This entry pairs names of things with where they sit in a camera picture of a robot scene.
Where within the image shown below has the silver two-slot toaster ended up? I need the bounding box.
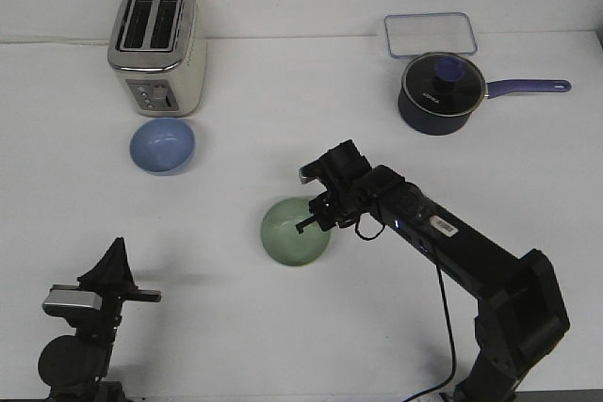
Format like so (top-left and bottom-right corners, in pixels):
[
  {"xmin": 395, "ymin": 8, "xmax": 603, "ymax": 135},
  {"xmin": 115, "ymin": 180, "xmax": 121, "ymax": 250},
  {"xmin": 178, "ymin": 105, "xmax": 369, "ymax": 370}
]
[{"xmin": 107, "ymin": 0, "xmax": 207, "ymax": 118}]

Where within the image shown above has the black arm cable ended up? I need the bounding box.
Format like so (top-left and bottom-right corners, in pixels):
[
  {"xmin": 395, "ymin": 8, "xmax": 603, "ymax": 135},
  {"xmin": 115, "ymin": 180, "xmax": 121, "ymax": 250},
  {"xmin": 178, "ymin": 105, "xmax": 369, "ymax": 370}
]
[{"xmin": 352, "ymin": 213, "xmax": 457, "ymax": 402}]

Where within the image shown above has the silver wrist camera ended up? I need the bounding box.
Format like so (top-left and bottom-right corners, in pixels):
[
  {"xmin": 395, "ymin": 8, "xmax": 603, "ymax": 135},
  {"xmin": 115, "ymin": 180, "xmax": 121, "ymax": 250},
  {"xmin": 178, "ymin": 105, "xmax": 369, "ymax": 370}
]
[
  {"xmin": 298, "ymin": 156, "xmax": 329, "ymax": 185},
  {"xmin": 42, "ymin": 289, "xmax": 102, "ymax": 314}
]

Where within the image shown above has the green bowl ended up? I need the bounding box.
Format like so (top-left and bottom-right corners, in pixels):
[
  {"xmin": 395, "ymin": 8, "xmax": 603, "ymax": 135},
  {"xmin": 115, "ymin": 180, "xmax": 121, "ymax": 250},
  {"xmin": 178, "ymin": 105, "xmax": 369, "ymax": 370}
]
[{"xmin": 260, "ymin": 197, "xmax": 331, "ymax": 266}]

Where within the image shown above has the blue bowl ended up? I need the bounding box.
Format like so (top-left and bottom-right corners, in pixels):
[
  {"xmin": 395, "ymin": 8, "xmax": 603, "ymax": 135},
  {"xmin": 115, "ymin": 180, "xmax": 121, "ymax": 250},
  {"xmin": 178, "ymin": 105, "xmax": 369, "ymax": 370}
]
[{"xmin": 129, "ymin": 117, "xmax": 196, "ymax": 176}]

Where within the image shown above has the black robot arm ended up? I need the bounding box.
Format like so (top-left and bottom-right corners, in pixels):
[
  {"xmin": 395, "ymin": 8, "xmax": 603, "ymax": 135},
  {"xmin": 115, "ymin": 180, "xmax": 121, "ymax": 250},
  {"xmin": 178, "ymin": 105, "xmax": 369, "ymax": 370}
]
[
  {"xmin": 296, "ymin": 140, "xmax": 570, "ymax": 401},
  {"xmin": 38, "ymin": 237, "xmax": 161, "ymax": 401}
]

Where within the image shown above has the glass pot lid blue knob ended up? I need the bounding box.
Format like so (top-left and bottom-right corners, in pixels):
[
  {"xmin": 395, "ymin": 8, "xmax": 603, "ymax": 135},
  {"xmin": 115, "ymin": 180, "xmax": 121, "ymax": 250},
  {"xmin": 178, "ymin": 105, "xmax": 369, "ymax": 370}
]
[{"xmin": 401, "ymin": 52, "xmax": 486, "ymax": 118}]

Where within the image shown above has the clear plastic container lid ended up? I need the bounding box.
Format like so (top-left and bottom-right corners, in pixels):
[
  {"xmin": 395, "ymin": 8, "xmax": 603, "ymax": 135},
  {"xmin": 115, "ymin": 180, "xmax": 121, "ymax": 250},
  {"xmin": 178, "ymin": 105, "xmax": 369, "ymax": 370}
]
[{"xmin": 383, "ymin": 12, "xmax": 478, "ymax": 59}]

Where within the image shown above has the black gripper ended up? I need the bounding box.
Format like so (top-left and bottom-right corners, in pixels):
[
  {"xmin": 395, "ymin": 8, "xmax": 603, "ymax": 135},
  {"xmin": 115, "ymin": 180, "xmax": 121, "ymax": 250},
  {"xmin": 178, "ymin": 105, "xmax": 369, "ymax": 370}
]
[
  {"xmin": 295, "ymin": 139, "xmax": 375, "ymax": 234},
  {"xmin": 49, "ymin": 237, "xmax": 162, "ymax": 327}
]

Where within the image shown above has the dark blue saucepan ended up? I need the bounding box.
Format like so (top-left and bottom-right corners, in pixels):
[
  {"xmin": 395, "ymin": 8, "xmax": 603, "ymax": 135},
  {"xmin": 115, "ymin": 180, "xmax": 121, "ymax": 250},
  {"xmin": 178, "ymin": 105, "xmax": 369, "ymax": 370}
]
[{"xmin": 398, "ymin": 79, "xmax": 572, "ymax": 136}]

